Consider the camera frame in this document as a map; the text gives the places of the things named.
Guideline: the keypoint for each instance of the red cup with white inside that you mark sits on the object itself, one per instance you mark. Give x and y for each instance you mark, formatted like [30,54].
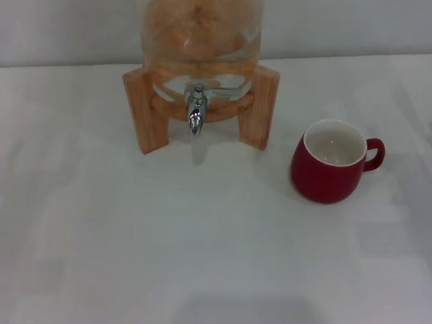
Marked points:
[321,183]

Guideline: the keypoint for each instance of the wooden dispenser stand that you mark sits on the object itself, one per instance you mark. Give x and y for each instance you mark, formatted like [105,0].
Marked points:
[152,121]

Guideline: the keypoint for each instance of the chrome faucet with lever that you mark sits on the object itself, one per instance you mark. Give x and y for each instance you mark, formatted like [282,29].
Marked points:
[195,116]

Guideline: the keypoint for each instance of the clear glass water dispenser jar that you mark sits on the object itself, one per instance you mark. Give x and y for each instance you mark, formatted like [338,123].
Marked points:
[198,28]

